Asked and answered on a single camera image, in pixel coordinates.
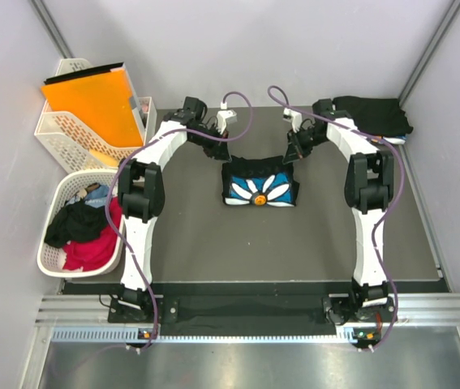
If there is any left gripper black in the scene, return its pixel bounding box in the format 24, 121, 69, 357
188, 122, 231, 162

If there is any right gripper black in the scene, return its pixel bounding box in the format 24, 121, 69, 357
283, 126, 328, 165

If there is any black t shirt flower print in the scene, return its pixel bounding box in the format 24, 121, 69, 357
221, 156, 299, 207

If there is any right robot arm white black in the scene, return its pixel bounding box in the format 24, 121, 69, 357
283, 100, 400, 325

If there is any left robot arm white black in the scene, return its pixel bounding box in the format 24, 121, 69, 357
109, 96, 236, 323

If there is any folded black t shirt stack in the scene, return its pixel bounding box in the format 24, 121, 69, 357
333, 96, 413, 145

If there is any orange folder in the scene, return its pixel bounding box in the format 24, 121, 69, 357
41, 66, 144, 147

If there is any blue garment in basket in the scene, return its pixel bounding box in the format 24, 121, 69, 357
66, 183, 109, 208

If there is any black folder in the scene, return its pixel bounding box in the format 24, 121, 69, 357
44, 62, 124, 85

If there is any white perforated file organizer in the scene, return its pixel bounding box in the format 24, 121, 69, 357
34, 58, 157, 173

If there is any black garment in basket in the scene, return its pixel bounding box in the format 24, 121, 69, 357
44, 203, 107, 248

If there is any white oval laundry basket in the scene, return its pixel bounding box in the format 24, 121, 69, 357
37, 169, 124, 278

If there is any red garment in basket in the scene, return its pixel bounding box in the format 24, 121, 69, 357
63, 199, 122, 271

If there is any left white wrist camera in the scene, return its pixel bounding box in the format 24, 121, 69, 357
216, 102, 237, 135

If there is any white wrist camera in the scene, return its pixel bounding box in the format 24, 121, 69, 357
216, 102, 237, 135
282, 108, 303, 133

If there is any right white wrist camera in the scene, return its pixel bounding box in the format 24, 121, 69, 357
282, 108, 303, 133

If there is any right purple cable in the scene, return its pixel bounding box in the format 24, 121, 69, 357
267, 85, 407, 353

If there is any purple cable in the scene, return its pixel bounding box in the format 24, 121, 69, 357
267, 85, 407, 353
105, 92, 254, 352

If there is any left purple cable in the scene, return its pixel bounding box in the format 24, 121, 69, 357
105, 92, 254, 352

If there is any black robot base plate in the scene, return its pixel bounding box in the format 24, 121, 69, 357
124, 281, 395, 337

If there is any aluminium frame rail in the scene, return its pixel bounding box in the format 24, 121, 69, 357
35, 293, 460, 348

